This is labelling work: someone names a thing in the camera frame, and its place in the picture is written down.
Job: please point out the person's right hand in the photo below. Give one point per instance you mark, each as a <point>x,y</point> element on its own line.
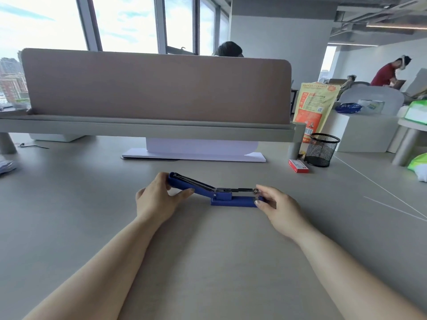
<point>281,210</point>

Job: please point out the person's left hand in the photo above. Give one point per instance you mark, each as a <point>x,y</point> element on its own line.
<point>155,200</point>

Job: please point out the person's left thumb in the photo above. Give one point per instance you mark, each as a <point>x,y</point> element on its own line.
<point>183,195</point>

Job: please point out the person's right thumb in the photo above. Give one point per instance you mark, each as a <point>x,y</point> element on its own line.
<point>263,203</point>

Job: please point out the blue stapler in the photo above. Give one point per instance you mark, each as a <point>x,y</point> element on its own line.
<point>213,193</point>

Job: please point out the person's left forearm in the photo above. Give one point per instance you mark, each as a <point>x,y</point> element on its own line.
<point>87,270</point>

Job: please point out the person's right forearm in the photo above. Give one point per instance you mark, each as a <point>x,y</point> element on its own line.
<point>350,277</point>

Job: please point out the white monitor stand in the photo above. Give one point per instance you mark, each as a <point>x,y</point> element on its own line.
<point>196,150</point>

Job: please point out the red staple box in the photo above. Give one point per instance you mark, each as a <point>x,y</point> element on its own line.
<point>298,165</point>

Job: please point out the grey desk shelf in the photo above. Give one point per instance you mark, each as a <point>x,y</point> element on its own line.
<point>146,127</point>

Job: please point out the black mesh pen holder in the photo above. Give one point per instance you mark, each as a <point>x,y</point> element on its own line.
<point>321,149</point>

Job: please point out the orange and yellow bag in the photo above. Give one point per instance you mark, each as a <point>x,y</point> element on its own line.
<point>314,109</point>

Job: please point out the beige desk divider panel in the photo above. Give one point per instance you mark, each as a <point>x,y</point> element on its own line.
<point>156,86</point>

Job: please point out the white cabinet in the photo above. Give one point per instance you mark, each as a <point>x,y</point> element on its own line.
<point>363,132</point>

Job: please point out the blue plastic bag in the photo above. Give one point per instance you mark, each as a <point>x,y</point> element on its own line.
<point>348,107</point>

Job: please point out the grey office chair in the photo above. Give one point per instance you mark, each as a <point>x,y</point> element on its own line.
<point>370,97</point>

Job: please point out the green and white bag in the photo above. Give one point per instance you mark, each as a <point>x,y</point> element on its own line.
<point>419,165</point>

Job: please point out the clear plastic wrap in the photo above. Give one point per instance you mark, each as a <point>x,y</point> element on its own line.
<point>6,165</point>

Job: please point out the green and white box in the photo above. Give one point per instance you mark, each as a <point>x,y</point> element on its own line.
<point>417,111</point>

